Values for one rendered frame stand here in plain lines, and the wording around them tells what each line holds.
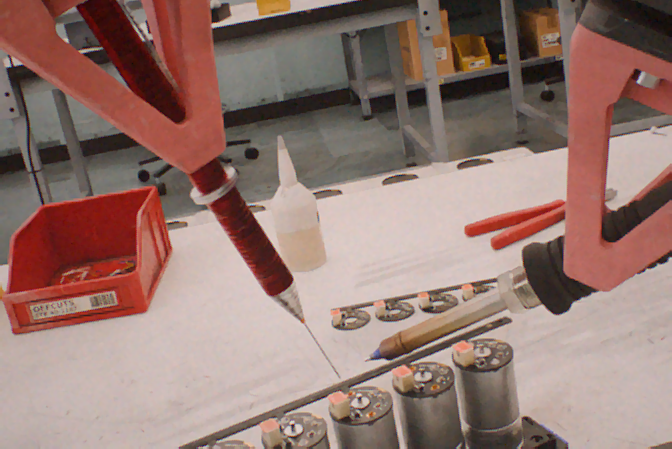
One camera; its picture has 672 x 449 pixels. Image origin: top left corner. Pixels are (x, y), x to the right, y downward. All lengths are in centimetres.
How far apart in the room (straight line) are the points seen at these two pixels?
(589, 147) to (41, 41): 15
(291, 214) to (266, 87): 415
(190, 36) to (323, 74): 452
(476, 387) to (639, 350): 15
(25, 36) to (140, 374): 34
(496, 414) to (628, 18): 19
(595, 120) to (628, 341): 26
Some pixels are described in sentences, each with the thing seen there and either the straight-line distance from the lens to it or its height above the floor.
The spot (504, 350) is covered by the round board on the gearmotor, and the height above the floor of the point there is 81.
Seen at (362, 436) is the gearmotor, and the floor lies 81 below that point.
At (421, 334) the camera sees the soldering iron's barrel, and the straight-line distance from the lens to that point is 30.
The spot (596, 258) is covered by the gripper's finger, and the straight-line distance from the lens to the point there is 26.
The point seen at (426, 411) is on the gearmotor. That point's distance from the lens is 33.
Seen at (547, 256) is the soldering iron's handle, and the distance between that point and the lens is 27.
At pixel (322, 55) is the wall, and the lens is 474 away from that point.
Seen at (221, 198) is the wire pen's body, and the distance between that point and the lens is 26.
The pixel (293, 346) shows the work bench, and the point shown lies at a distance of 52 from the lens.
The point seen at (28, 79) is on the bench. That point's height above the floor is 70.
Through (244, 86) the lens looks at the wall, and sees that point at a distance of 474.
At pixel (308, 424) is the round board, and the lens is 33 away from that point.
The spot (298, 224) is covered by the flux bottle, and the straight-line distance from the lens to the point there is 61.
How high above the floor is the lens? 99
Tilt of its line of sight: 18 degrees down
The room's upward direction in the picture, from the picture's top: 10 degrees counter-clockwise
